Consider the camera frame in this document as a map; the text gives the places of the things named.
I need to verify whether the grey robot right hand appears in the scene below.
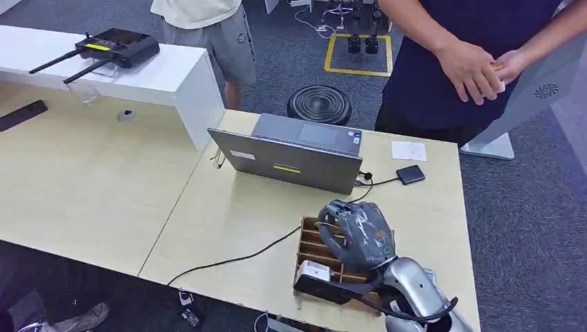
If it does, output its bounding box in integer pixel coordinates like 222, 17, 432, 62
317, 199, 398, 274

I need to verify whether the person's left hand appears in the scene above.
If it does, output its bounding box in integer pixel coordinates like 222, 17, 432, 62
493, 48, 534, 93

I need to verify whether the person's right hand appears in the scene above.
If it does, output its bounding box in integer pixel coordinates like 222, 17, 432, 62
433, 40, 503, 107

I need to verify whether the stack of cards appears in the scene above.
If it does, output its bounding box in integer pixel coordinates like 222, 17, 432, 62
489, 60, 507, 93

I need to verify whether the grey monitor stand panel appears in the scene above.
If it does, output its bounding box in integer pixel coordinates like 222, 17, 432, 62
460, 27, 587, 161

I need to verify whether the person in dark top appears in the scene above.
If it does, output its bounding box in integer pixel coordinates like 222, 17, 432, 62
374, 0, 587, 147

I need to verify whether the wooden card sorting box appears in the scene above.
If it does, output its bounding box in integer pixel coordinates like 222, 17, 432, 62
293, 216, 383, 317

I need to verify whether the small black external drive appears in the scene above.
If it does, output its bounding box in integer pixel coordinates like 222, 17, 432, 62
396, 165, 426, 186

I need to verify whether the white paper sheet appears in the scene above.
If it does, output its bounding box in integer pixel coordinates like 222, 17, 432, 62
390, 140, 428, 163

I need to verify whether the grey laptop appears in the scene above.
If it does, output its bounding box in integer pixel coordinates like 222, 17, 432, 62
207, 113, 363, 196

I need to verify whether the round black stool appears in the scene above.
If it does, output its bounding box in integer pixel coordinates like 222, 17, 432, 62
287, 85, 353, 127

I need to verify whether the yellow floor tape square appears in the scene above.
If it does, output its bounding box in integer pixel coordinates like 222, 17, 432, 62
324, 33, 395, 78

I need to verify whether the black floor plug block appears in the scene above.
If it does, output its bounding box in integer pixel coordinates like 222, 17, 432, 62
181, 308, 201, 328

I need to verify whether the white desk shelf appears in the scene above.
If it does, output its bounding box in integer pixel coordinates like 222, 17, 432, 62
0, 24, 226, 152

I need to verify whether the person in white top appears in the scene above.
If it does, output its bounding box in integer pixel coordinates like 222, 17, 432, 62
150, 0, 258, 111

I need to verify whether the person's grey shoe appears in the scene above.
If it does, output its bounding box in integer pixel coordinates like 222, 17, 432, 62
39, 302, 111, 332

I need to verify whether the clear controller stand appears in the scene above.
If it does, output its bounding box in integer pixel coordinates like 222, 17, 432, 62
89, 63, 123, 80

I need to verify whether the black remote controller with antennas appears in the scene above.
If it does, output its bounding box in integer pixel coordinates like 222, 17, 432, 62
28, 28, 161, 85

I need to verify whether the flat black bar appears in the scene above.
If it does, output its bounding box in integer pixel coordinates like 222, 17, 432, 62
0, 100, 49, 133

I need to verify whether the thin black drive cable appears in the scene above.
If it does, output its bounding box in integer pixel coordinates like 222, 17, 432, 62
355, 176, 399, 188

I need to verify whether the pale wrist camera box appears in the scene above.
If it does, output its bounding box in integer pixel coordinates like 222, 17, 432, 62
293, 259, 382, 306

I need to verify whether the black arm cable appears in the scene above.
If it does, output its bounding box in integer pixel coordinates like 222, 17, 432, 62
356, 295, 460, 323

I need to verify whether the black power cable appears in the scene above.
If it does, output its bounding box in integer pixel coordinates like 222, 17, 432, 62
167, 172, 374, 286

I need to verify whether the white floor cable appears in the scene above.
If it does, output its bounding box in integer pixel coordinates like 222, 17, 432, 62
293, 3, 338, 40

